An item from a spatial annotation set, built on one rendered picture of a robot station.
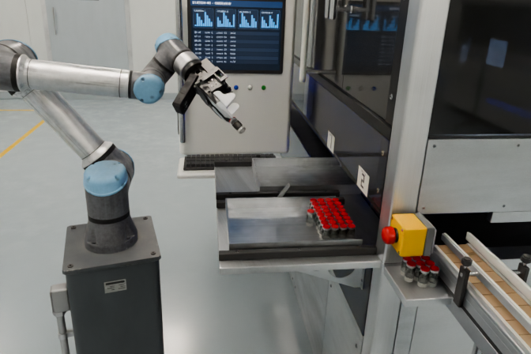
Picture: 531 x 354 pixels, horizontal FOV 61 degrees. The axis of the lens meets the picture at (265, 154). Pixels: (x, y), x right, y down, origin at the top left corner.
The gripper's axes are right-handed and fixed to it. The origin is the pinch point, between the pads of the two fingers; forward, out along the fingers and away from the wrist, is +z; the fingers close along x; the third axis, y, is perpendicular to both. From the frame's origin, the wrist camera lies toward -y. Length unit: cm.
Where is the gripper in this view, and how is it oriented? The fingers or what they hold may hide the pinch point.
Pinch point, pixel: (227, 119)
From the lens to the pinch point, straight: 118.1
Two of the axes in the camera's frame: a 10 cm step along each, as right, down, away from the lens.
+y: 7.7, -6.0, 2.0
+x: 1.3, 4.6, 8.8
